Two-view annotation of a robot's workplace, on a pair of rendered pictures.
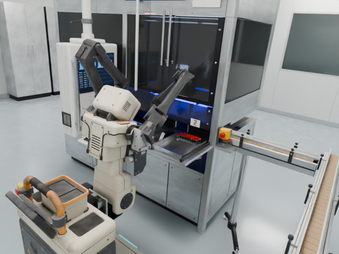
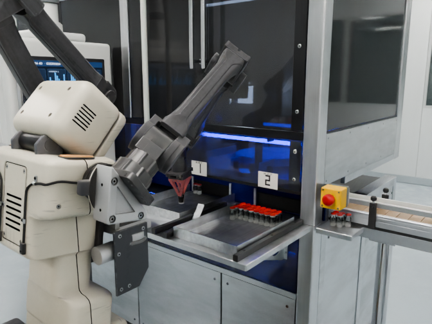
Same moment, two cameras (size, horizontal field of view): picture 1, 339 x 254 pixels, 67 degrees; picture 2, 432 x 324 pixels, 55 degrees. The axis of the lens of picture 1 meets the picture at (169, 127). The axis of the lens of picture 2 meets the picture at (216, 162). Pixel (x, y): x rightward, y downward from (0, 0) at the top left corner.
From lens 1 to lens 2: 0.51 m
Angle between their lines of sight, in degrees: 10
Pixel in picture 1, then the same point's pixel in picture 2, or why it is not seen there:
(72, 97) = not seen: hidden behind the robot
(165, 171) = (214, 293)
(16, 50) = not seen: outside the picture
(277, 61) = (416, 93)
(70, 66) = (9, 79)
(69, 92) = (9, 132)
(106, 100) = (39, 108)
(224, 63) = (318, 42)
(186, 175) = (259, 298)
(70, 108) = not seen: hidden behind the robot
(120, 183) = (78, 314)
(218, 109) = (315, 144)
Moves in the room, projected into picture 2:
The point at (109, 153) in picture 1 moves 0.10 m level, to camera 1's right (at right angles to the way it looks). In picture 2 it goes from (45, 236) to (91, 237)
